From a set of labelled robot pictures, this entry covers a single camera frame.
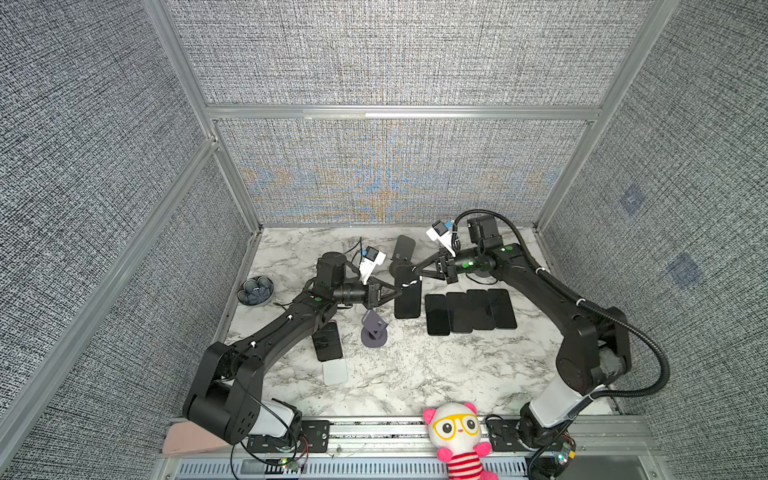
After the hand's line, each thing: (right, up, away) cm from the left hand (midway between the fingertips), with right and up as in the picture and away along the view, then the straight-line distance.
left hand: (399, 293), depth 76 cm
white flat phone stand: (-18, -23, +7) cm, 30 cm away
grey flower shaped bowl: (-46, -2, +22) cm, 51 cm away
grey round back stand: (+21, +4, -5) cm, 22 cm away
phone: (+3, -4, +3) cm, 6 cm away
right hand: (+5, +6, +1) cm, 7 cm away
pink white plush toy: (+13, -30, -8) cm, 33 cm away
